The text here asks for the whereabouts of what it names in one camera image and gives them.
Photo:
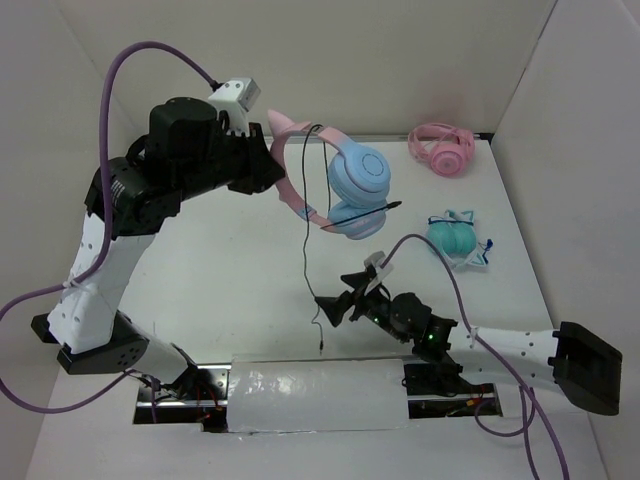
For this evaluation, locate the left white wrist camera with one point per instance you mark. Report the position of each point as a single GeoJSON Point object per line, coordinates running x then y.
{"type": "Point", "coordinates": [235, 97]}

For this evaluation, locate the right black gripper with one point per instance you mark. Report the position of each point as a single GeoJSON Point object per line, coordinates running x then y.
{"type": "Point", "coordinates": [335, 307]}

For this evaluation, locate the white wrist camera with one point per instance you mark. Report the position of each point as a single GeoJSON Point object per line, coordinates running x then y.
{"type": "Point", "coordinates": [235, 97]}
{"type": "Point", "coordinates": [377, 267]}

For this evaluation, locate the white taped cover sheet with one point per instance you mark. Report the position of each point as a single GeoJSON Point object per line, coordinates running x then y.
{"type": "Point", "coordinates": [317, 396]}

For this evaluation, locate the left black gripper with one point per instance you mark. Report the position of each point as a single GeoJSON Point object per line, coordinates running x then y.
{"type": "Point", "coordinates": [260, 169]}

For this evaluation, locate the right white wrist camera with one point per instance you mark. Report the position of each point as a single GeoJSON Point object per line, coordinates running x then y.
{"type": "Point", "coordinates": [377, 267]}

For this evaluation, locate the pink blue cat-ear headphones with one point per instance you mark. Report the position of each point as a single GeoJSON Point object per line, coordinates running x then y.
{"type": "Point", "coordinates": [359, 175]}

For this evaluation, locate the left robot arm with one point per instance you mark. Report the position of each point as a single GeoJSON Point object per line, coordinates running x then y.
{"type": "Point", "coordinates": [94, 336]}

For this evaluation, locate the teal headphones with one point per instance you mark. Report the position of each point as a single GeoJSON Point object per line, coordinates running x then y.
{"type": "Point", "coordinates": [454, 235]}

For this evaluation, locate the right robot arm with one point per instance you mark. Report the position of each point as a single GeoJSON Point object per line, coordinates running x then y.
{"type": "Point", "coordinates": [450, 358]}

